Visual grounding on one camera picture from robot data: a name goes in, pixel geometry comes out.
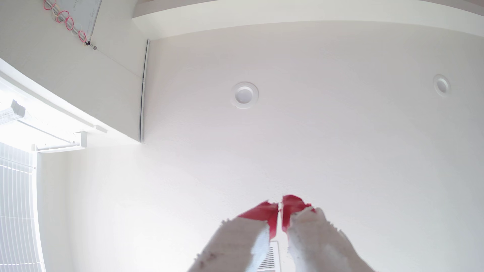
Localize whiteboard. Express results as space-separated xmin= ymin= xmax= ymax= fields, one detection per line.
xmin=57 ymin=0 xmax=103 ymax=39

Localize white curtain rod bracket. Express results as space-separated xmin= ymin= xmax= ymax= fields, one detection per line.
xmin=32 ymin=120 xmax=88 ymax=153

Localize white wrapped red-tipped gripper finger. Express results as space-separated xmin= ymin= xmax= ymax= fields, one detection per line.
xmin=188 ymin=201 xmax=279 ymax=272
xmin=282 ymin=195 xmax=375 ymax=272

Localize white window blinds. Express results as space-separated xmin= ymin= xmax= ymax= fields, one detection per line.
xmin=0 ymin=142 xmax=46 ymax=272

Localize white wall cable conduit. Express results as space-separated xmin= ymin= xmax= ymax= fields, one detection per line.
xmin=139 ymin=39 xmax=150 ymax=143

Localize pink coiled cable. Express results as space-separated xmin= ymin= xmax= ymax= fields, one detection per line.
xmin=43 ymin=0 xmax=98 ymax=51

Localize white air vent grille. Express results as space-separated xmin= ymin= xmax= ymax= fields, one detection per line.
xmin=257 ymin=241 xmax=281 ymax=272

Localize round recessed ceiling light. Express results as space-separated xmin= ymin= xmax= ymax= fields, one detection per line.
xmin=231 ymin=82 xmax=259 ymax=110
xmin=433 ymin=74 xmax=451 ymax=97

